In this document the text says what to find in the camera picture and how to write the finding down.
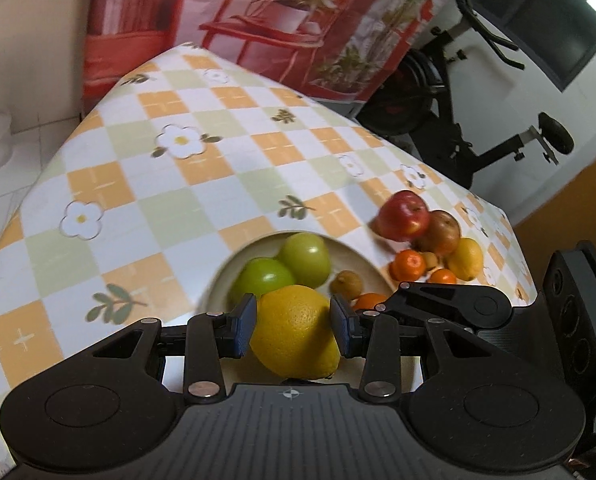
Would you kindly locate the orange wooden board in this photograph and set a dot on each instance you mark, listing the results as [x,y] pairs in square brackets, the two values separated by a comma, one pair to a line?
[577,200]

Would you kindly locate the small brown longan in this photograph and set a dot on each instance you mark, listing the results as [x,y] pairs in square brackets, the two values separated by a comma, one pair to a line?
[347,283]
[430,260]

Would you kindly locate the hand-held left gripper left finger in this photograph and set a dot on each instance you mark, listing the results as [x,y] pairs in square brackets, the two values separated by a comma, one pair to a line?
[248,325]

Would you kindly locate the red printed backdrop cloth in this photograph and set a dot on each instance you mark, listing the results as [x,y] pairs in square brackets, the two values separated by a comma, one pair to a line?
[178,0]

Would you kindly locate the green apple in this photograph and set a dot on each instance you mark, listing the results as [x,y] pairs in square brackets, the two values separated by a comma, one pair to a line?
[260,277]
[305,257]

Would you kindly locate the dark brownish red apple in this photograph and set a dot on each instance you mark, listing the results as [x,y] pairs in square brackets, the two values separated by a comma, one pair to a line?
[442,232]

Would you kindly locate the dark window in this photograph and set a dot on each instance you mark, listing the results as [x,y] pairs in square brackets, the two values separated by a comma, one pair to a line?
[552,25]

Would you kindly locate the checkered flower tablecloth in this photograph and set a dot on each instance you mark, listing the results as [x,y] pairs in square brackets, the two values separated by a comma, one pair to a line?
[178,195]

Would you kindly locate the bright red apple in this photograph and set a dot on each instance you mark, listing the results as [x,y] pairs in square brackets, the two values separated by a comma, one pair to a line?
[402,215]

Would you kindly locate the black exercise bike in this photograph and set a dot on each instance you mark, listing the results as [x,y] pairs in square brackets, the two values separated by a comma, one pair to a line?
[427,125]

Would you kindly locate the yellow lemon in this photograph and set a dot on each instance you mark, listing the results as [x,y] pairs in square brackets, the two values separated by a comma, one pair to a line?
[465,260]
[293,330]

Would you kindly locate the orange tangerine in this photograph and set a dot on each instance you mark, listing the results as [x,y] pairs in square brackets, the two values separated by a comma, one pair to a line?
[442,276]
[370,301]
[408,265]

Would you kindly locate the beige plate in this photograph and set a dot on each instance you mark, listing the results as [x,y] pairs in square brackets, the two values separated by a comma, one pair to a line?
[348,255]

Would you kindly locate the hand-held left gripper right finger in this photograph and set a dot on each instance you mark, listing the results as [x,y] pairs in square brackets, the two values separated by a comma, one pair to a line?
[340,325]

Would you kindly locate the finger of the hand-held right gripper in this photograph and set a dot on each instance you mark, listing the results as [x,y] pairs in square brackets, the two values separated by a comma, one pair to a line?
[452,300]

